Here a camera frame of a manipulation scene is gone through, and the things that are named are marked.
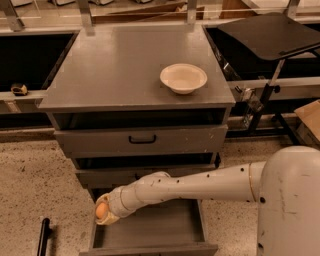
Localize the cardboard box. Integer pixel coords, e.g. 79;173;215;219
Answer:
294;100;320;148

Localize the white paper bowl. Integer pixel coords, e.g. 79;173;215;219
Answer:
160;63;207;95

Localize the orange fruit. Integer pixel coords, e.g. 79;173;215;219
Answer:
95;203;109;219

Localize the black pole on floor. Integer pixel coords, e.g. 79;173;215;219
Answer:
37;218;52;256

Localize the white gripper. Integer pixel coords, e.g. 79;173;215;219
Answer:
95;186;135;225

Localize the clear plastic holder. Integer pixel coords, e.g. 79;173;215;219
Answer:
235;86;264;128

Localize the black tray stand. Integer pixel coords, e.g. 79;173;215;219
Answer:
213;13;320;137

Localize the grey drawer cabinet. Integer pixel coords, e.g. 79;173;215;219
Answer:
38;23;236;256

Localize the grey top drawer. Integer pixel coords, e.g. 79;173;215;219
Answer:
55;125;227;158

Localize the grey middle drawer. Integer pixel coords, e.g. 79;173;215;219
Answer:
75;164;215;189

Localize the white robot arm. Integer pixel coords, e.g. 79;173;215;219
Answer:
95;146;320;256

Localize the grey open bottom drawer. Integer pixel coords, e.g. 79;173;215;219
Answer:
79;199;218;256

